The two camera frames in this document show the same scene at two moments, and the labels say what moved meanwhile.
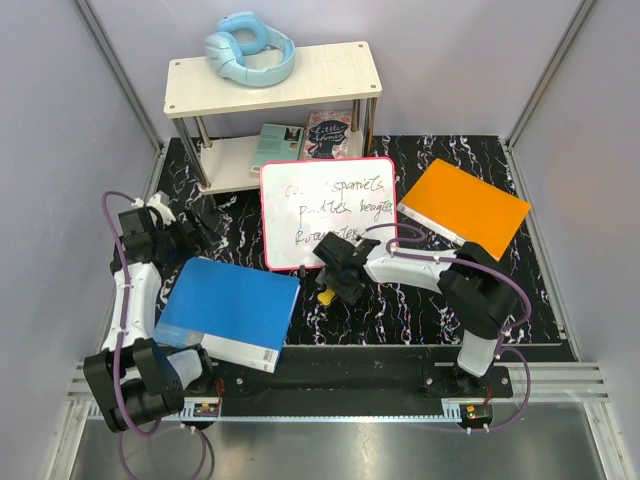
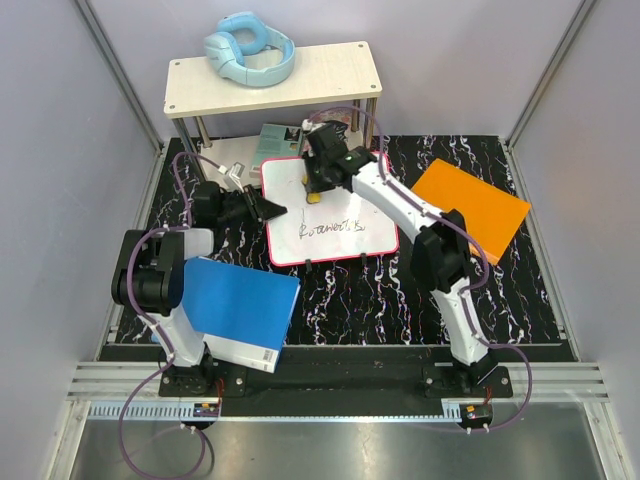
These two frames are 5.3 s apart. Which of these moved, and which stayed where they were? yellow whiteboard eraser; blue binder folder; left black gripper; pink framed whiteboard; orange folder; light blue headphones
Moved: yellow whiteboard eraser; left black gripper
Stayed: blue binder folder; orange folder; pink framed whiteboard; light blue headphones
